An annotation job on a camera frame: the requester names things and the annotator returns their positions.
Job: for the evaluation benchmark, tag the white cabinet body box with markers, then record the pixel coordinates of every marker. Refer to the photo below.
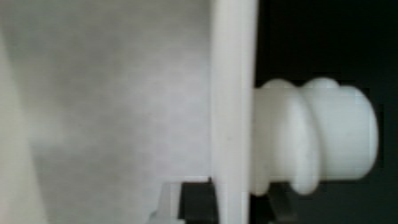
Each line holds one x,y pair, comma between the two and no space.
125,110

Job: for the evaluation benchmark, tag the white cabinet door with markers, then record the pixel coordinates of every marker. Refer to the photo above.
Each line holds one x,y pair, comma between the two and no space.
315,136

